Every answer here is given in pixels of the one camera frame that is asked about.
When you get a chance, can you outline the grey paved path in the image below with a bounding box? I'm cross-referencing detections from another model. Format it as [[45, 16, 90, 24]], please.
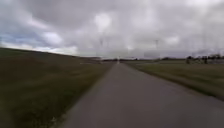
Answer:
[[55, 62, 224, 128]]

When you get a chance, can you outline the grass field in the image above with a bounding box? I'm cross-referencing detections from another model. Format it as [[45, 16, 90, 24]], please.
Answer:
[[123, 59, 224, 102], [0, 47, 116, 128]]

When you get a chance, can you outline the row of distant trees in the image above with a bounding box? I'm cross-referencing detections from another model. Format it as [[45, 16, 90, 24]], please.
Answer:
[[185, 53, 224, 65]]

